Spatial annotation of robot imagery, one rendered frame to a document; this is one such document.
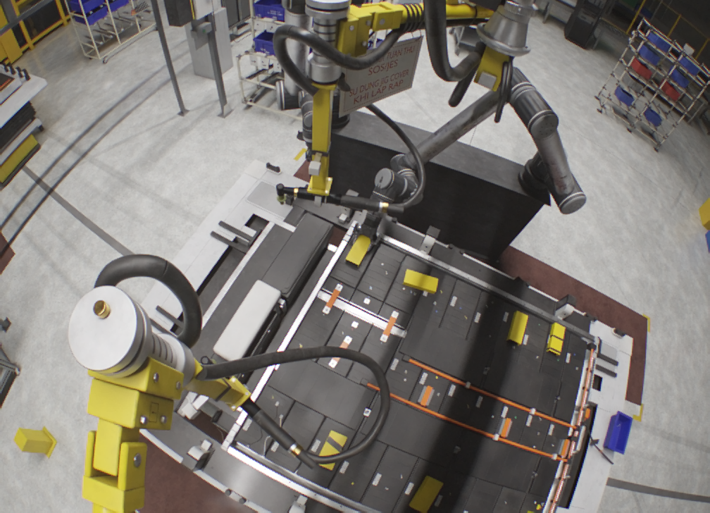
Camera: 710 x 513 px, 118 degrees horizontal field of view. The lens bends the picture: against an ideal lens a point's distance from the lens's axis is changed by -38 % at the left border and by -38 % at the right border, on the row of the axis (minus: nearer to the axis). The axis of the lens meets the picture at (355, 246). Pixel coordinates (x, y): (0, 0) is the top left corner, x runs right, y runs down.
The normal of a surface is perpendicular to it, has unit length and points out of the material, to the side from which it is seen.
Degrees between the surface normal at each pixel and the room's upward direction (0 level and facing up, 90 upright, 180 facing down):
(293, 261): 0
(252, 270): 0
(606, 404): 0
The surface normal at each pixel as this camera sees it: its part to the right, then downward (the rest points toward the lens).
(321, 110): -0.15, 0.85
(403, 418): 0.10, -0.49
